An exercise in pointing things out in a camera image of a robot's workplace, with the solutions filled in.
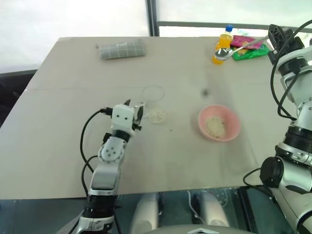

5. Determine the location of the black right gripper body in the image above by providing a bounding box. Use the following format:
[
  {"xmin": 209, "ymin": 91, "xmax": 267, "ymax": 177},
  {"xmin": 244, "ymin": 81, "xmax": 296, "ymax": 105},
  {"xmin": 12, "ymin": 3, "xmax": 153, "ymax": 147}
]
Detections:
[{"xmin": 280, "ymin": 27, "xmax": 306, "ymax": 55}]

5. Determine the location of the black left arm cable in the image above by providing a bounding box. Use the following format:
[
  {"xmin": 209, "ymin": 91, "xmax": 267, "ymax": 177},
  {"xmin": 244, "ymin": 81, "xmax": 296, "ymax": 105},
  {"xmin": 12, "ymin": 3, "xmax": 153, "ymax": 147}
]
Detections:
[{"xmin": 80, "ymin": 107, "xmax": 114, "ymax": 196}]

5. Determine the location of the pink snack packet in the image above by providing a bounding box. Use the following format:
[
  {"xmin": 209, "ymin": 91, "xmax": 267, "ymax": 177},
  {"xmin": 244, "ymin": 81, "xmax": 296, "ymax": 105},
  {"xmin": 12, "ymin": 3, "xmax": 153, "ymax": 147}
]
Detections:
[{"xmin": 230, "ymin": 34, "xmax": 265, "ymax": 50}]

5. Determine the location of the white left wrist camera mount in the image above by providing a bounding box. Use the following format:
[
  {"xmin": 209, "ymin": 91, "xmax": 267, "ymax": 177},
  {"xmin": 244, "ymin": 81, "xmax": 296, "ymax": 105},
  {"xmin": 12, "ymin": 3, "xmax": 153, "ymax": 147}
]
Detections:
[{"xmin": 111, "ymin": 104, "xmax": 136, "ymax": 136}]

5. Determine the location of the silver metal spoon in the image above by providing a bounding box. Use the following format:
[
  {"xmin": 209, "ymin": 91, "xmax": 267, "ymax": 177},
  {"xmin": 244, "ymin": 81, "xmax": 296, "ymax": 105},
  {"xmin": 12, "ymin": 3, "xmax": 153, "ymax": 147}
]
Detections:
[{"xmin": 214, "ymin": 35, "xmax": 270, "ymax": 61}]

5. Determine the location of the orange drink bottle blue cap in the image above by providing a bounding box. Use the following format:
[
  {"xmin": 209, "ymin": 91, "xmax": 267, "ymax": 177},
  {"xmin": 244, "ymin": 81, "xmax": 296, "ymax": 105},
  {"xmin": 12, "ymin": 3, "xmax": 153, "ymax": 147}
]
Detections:
[{"xmin": 211, "ymin": 24, "xmax": 235, "ymax": 65}]

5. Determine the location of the thin white cable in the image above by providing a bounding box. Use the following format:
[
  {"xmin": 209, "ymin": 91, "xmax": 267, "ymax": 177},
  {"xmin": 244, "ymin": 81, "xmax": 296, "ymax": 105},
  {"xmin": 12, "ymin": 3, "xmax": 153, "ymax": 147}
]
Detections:
[{"xmin": 186, "ymin": 191, "xmax": 200, "ymax": 219}]

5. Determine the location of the silver rounded robot leg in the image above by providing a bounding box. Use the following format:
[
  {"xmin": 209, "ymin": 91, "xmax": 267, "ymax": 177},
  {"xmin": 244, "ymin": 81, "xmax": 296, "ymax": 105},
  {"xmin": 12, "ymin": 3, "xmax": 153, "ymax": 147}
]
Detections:
[
  {"xmin": 130, "ymin": 193, "xmax": 159, "ymax": 234},
  {"xmin": 198, "ymin": 192, "xmax": 230, "ymax": 228}
]

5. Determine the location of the black seat beside table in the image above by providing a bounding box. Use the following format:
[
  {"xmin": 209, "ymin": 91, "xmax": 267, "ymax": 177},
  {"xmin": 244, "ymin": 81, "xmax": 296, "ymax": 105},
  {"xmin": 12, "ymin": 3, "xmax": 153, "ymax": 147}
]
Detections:
[{"xmin": 0, "ymin": 69, "xmax": 38, "ymax": 128}]

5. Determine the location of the dark horizontal railing bar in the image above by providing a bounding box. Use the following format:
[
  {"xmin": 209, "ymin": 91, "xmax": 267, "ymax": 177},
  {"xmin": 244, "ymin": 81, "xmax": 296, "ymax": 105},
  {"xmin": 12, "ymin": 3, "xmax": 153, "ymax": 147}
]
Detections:
[{"xmin": 157, "ymin": 21, "xmax": 312, "ymax": 31}]

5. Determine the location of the dark window frame post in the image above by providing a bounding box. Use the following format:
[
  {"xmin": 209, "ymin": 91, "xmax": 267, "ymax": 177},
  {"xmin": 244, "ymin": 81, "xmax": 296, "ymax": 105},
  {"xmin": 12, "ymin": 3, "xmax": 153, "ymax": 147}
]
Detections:
[{"xmin": 145, "ymin": 0, "xmax": 159, "ymax": 38}]

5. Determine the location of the clear plastic cup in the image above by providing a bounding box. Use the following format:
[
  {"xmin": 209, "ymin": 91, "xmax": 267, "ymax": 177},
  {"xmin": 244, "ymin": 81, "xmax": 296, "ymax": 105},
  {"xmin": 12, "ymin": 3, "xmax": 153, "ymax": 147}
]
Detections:
[{"xmin": 133, "ymin": 84, "xmax": 169, "ymax": 125}]

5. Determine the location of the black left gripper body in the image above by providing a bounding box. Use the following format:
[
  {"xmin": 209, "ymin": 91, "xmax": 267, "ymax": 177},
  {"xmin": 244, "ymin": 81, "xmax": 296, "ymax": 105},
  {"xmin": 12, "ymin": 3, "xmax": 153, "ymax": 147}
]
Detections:
[{"xmin": 131, "ymin": 118, "xmax": 143, "ymax": 132}]

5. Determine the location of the pink bowl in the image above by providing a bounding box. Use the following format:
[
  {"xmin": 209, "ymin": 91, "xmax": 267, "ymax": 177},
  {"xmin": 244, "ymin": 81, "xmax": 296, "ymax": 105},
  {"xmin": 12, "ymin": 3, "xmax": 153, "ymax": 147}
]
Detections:
[{"xmin": 197, "ymin": 104, "xmax": 242, "ymax": 142}]

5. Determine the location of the green snack packet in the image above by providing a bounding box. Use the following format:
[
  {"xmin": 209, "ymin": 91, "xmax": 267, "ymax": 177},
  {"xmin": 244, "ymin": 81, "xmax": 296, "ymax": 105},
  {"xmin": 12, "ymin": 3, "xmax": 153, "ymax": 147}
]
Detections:
[{"xmin": 232, "ymin": 43, "xmax": 270, "ymax": 62}]

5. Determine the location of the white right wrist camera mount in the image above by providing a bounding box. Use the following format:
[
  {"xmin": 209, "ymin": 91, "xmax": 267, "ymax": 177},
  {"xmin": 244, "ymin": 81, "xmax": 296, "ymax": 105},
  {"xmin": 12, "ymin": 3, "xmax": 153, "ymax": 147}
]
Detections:
[{"xmin": 277, "ymin": 46, "xmax": 312, "ymax": 71}]

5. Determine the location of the black cable under right arm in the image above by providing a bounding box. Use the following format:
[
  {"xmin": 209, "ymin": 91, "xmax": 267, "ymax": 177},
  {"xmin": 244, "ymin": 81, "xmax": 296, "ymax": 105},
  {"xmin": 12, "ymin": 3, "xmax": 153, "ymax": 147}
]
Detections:
[{"xmin": 243, "ymin": 167, "xmax": 269, "ymax": 190}]

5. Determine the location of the oatmeal in pink bowl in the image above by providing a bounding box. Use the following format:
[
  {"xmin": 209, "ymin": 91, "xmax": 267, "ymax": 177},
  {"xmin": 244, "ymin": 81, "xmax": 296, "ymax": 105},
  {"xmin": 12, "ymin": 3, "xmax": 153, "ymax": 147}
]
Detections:
[{"xmin": 205, "ymin": 116, "xmax": 226, "ymax": 138}]

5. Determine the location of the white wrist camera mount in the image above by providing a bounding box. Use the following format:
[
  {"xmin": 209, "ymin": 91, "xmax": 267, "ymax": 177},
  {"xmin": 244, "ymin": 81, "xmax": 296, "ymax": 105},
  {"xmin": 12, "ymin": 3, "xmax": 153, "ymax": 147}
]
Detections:
[
  {"xmin": 277, "ymin": 46, "xmax": 312, "ymax": 71},
  {"xmin": 111, "ymin": 104, "xmax": 136, "ymax": 136}
]

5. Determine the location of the grey robot torso edge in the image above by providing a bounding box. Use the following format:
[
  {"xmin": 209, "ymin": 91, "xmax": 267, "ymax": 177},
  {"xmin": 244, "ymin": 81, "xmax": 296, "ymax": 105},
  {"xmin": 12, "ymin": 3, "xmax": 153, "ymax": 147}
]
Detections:
[{"xmin": 148, "ymin": 225, "xmax": 252, "ymax": 234}]

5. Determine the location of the grey checked fabric pouch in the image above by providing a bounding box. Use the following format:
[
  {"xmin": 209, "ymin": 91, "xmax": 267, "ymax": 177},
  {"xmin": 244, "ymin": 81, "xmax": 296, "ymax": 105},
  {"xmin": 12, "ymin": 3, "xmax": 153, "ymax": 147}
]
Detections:
[{"xmin": 98, "ymin": 39, "xmax": 147, "ymax": 60}]

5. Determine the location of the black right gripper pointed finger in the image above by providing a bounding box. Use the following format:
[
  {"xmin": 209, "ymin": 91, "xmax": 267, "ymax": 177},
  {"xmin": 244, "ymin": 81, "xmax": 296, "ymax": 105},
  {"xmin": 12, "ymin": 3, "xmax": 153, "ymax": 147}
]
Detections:
[
  {"xmin": 267, "ymin": 50, "xmax": 279, "ymax": 66},
  {"xmin": 268, "ymin": 23, "xmax": 285, "ymax": 51}
]

